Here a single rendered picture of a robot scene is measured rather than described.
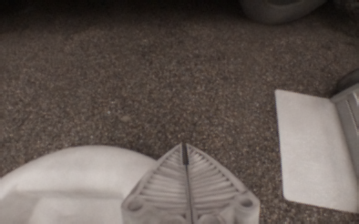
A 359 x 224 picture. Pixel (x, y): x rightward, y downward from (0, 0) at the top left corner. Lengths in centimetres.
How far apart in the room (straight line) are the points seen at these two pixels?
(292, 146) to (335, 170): 21
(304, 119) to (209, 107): 51
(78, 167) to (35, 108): 78
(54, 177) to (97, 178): 9
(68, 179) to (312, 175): 89
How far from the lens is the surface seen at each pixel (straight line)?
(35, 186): 41
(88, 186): 34
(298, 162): 84
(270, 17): 136
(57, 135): 92
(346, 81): 108
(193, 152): 16
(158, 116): 70
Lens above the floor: 64
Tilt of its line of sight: 66 degrees down
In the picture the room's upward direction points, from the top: 1 degrees counter-clockwise
